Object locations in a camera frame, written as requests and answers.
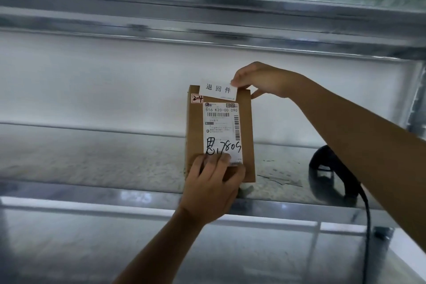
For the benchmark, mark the person's left hand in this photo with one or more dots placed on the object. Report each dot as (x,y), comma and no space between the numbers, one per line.
(208,194)

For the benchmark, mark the person's right hand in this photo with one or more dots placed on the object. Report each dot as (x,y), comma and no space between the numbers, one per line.
(276,80)

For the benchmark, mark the person's left thumb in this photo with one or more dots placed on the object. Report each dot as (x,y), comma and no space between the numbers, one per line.
(237,175)

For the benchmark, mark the person's right forearm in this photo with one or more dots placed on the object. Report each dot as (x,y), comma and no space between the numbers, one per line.
(366,154)

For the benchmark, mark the black barcode scanner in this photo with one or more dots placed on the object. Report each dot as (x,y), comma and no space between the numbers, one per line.
(324,177)

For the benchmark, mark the small white paper label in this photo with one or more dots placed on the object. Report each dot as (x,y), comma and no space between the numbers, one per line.
(218,89)

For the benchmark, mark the brown cardboard parcel box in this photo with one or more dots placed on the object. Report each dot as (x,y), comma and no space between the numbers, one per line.
(194,134)

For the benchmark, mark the person's right thumb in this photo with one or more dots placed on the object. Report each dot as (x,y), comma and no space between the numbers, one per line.
(259,93)

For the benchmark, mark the metal shelving rack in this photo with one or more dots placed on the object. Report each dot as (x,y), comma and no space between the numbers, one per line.
(99,14)

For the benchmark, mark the person's left forearm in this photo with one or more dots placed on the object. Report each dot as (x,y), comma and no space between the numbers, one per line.
(159,250)

